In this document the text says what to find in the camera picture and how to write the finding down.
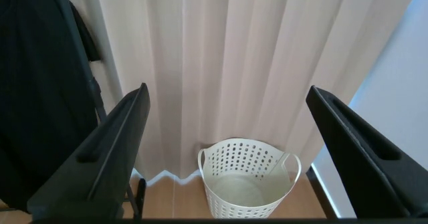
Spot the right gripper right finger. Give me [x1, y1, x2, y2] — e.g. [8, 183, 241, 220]
[305, 85, 428, 219]

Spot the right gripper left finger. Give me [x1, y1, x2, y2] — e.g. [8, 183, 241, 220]
[27, 82, 152, 220]

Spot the black garment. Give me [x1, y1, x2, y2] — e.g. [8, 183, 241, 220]
[0, 0, 102, 213]

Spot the black clothes rack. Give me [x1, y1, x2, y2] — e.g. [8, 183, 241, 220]
[51, 0, 148, 220]

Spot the white laundry basket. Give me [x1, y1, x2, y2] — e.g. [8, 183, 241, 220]
[197, 137, 303, 219]

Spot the beige curtain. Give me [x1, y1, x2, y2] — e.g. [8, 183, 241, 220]
[62, 0, 423, 182]

